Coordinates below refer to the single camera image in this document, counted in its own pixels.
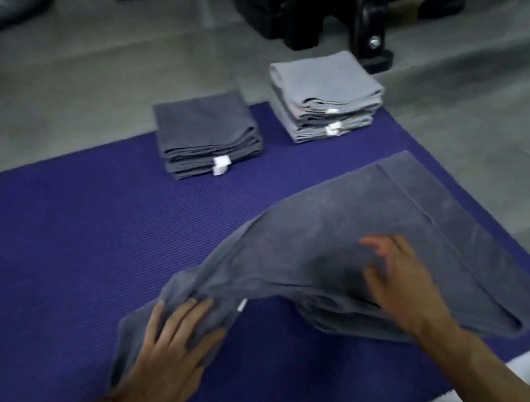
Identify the person's right hand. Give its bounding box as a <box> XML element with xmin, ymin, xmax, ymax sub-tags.
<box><xmin>349</xmin><ymin>231</ymin><xmax>467</xmax><ymax>345</ymax></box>

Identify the person's left hand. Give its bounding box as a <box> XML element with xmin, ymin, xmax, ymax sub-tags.
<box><xmin>111</xmin><ymin>290</ymin><xmax>232</xmax><ymax>402</ymax></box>

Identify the purple ribbed mat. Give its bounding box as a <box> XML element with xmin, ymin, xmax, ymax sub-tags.
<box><xmin>0</xmin><ymin>67</ymin><xmax>530</xmax><ymax>402</ymax></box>

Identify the person's right forearm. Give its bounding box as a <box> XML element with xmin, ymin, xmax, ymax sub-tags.
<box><xmin>409</xmin><ymin>318</ymin><xmax>530</xmax><ymax>402</ymax></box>

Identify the black weight stack machine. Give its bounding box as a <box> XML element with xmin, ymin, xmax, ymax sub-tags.
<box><xmin>190</xmin><ymin>0</ymin><xmax>466</xmax><ymax>85</ymax></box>

